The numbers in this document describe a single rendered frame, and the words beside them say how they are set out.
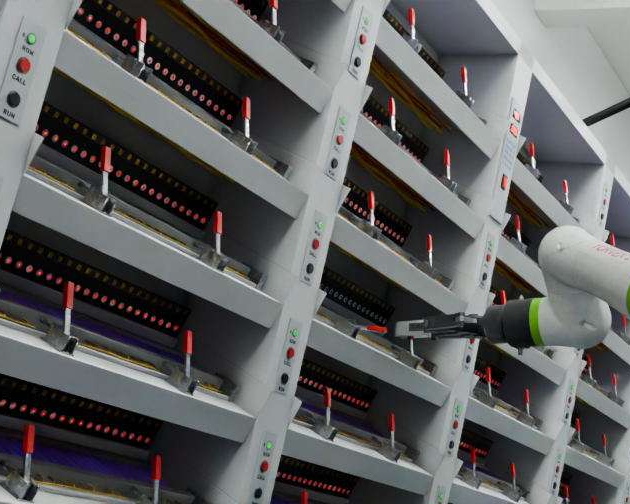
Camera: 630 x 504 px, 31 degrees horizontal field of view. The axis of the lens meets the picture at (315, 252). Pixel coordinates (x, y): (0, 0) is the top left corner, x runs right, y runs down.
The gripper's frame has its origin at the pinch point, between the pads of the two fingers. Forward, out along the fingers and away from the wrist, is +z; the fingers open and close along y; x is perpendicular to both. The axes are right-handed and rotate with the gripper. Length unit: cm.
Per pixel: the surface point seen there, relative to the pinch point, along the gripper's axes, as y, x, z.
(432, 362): 17.7, -2.9, 3.4
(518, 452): 88, -12, 9
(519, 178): 35, 44, -9
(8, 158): -115, -7, -2
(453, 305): 12.3, 7.9, -3.4
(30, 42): -117, 6, -5
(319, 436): -29.1, -26.2, 3.3
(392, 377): -7.6, -11.4, 0.3
